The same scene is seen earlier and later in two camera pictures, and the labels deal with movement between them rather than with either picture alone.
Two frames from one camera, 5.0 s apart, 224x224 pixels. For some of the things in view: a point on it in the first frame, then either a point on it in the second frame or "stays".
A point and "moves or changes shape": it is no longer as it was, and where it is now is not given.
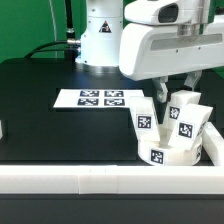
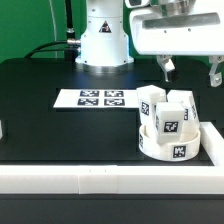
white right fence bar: (213, 144) stays
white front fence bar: (112, 179) stays
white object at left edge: (1, 135) stays
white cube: (177, 100) -> (186, 97)
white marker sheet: (96, 98) stays
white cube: (189, 123) -> (172, 122)
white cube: (145, 119) moves or changes shape
